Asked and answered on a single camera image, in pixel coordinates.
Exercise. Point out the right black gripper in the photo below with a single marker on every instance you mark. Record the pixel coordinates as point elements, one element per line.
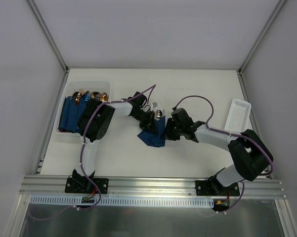
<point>170,130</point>

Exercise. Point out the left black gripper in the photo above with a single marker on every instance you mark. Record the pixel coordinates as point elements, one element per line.
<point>147,122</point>

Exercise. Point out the blue paper napkin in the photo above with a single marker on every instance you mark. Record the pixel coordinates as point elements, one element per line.
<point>153,140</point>

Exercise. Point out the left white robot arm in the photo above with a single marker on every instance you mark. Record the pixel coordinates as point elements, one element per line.
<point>93,125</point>

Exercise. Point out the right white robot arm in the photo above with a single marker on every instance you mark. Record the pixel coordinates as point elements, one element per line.
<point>249,154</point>

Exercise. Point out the dark blue rolled napkin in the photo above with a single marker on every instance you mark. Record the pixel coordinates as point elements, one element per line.
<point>70,114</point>

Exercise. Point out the gold spoon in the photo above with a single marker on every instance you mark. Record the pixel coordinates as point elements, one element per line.
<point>104,97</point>

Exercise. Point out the small white plastic tray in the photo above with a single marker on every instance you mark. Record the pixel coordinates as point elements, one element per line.
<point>238,116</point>

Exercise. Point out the large white plastic basket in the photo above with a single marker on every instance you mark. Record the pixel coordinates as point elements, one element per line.
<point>82,86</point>

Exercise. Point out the blue iridescent fork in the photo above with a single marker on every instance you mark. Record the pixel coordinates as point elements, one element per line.
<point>86,96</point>

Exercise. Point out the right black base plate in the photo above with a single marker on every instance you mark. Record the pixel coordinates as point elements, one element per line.
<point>214,188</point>

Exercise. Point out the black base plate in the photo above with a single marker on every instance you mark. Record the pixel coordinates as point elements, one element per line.
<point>100,185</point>
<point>214,188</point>

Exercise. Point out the white slotted cable duct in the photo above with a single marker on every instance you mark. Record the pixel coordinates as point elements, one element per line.
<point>124,201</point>

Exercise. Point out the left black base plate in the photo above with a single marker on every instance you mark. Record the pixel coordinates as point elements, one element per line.
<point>100,185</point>

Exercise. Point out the aluminium rail frame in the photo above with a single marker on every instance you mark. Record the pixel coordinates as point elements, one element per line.
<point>152,187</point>

